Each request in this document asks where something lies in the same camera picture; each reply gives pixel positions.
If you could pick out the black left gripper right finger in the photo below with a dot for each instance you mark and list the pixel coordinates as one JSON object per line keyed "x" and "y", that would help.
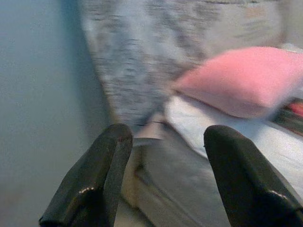
{"x": 248, "y": 189}

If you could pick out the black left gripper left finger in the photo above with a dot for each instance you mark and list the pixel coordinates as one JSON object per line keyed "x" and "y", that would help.
{"x": 90, "y": 184}

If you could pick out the dark red-green paperback book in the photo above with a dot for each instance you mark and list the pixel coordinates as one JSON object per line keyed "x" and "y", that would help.
{"x": 293, "y": 116}

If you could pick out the pink plush pillow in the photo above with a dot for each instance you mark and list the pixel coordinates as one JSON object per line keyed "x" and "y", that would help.
{"x": 248, "y": 80}

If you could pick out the white quilted mattress pad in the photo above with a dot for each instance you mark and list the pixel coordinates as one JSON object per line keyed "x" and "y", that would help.
{"x": 284, "y": 153}

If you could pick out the grey printed headboard cushion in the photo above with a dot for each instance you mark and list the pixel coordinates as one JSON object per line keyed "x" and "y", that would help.
{"x": 142, "y": 47}

